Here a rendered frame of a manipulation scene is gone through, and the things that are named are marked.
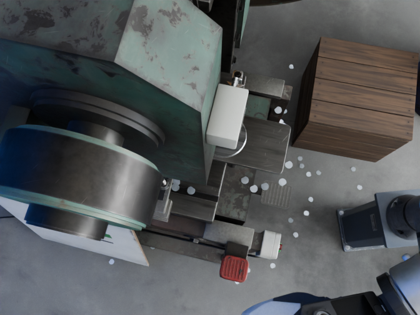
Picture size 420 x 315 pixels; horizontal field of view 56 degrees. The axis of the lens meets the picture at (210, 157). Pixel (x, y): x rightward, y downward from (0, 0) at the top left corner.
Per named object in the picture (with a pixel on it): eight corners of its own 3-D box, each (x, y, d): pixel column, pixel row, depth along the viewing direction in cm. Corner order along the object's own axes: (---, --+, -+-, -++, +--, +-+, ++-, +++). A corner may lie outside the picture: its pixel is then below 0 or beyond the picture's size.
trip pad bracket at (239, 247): (244, 248, 123) (249, 245, 104) (237, 279, 121) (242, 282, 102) (225, 243, 124) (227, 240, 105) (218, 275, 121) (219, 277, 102)
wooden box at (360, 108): (382, 89, 193) (419, 52, 159) (375, 162, 183) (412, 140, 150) (302, 74, 195) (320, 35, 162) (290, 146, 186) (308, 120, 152)
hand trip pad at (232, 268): (247, 260, 106) (250, 259, 99) (243, 282, 105) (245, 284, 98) (222, 254, 107) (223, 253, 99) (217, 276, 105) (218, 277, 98)
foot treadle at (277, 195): (290, 188, 170) (292, 185, 165) (285, 210, 167) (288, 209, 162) (158, 158, 173) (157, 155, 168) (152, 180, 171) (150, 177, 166)
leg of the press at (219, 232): (250, 243, 175) (289, 224, 88) (245, 269, 172) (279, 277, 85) (54, 196, 181) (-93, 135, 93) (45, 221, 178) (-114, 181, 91)
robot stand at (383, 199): (376, 205, 178) (429, 187, 135) (384, 247, 174) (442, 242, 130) (335, 209, 178) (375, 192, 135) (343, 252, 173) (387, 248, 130)
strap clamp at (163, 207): (182, 164, 111) (179, 154, 101) (167, 222, 107) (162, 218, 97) (162, 159, 112) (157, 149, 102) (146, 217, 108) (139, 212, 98)
